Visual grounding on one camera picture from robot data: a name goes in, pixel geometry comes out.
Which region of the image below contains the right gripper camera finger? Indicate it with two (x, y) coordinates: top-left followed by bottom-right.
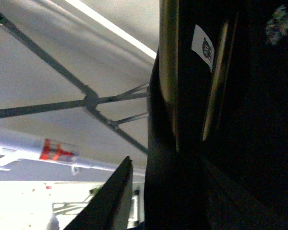
(65, 156), (133, 230)

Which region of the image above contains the black printed t-shirt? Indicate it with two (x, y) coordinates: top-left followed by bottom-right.
(144, 0), (288, 230)

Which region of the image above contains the grey tent roof frame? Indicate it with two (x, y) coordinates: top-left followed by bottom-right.
(0, 0), (159, 165)

